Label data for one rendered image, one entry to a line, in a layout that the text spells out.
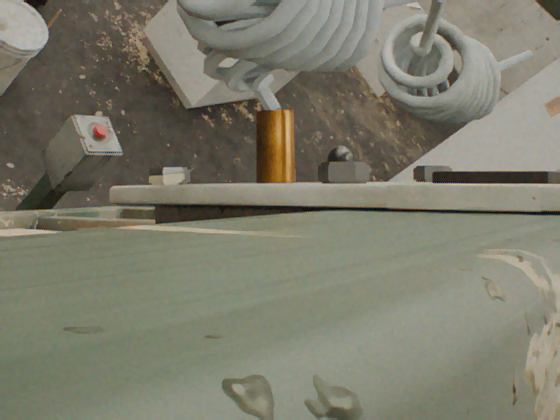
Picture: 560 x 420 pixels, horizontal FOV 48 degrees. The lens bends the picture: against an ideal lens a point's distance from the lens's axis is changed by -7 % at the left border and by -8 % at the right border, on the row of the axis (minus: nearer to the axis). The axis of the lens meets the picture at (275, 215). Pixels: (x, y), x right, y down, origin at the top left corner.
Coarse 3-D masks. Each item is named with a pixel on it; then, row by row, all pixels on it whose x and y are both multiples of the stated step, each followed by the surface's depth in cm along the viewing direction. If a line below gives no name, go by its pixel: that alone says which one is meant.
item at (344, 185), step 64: (256, 0) 26; (256, 64) 27; (256, 128) 28; (128, 192) 27; (192, 192) 24; (256, 192) 23; (320, 192) 21; (384, 192) 20; (448, 192) 19; (512, 192) 17
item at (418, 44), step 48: (192, 0) 24; (240, 0) 23; (288, 0) 23; (336, 0) 26; (384, 0) 31; (432, 0) 35; (240, 48) 25; (288, 48) 26; (336, 48) 27; (384, 48) 41; (432, 48) 45; (480, 48) 44; (432, 96) 40; (480, 96) 44
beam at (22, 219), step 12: (0, 216) 129; (12, 216) 132; (24, 216) 134; (36, 216) 137; (84, 216) 147; (96, 216) 150; (108, 216) 153; (0, 228) 129; (12, 228) 132; (24, 228) 134; (36, 228) 137
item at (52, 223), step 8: (48, 216) 138; (56, 216) 137; (64, 216) 137; (72, 216) 137; (40, 224) 136; (48, 224) 135; (56, 224) 133; (64, 224) 131; (72, 224) 129; (80, 224) 128; (88, 224) 126; (96, 224) 125; (104, 224) 123; (112, 224) 122; (120, 224) 120; (128, 224) 119; (136, 224) 118; (144, 224) 117
